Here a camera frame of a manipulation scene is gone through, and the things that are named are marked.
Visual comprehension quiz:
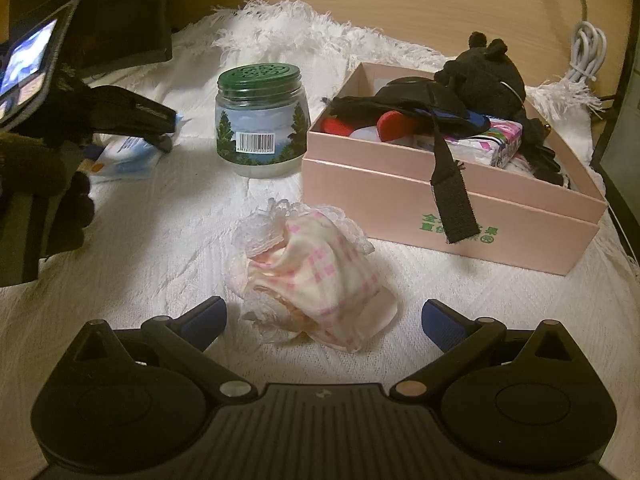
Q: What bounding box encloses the white coiled cable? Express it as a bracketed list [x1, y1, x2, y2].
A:
[559, 0, 609, 85]

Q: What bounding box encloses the pink cardboard box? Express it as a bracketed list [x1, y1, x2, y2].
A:
[301, 61, 609, 277]

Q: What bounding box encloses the person's left hand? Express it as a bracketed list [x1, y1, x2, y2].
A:
[12, 132, 97, 257]

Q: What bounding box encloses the black strap brace blue trim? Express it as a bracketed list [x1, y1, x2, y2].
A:
[330, 76, 482, 246]

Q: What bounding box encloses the dark metal frame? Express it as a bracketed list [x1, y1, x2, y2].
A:
[591, 0, 640, 266]

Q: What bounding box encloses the white fringed blanket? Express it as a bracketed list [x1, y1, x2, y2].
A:
[0, 0, 640, 480]

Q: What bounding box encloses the dark monitor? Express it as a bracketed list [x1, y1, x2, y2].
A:
[10, 0, 174, 70]

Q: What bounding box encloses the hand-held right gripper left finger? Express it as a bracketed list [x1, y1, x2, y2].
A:
[70, 296, 255, 403]

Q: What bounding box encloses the black plush toy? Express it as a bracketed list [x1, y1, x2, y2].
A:
[434, 31, 568, 188]

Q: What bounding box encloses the striped tissue pack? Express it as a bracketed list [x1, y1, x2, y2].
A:
[447, 119, 524, 169]

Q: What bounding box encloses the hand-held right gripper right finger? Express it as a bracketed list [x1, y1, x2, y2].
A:
[391, 299, 576, 402]

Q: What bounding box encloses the red soft toy piece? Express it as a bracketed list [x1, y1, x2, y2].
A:
[320, 109, 417, 145]

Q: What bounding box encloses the green-lidded glass jar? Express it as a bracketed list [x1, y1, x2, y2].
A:
[214, 62, 309, 179]

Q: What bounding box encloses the blue tissue packet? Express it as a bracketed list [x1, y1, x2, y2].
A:
[81, 132, 164, 184]

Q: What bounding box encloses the pink checked lace cloth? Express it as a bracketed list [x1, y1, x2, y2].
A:
[226, 199, 402, 354]

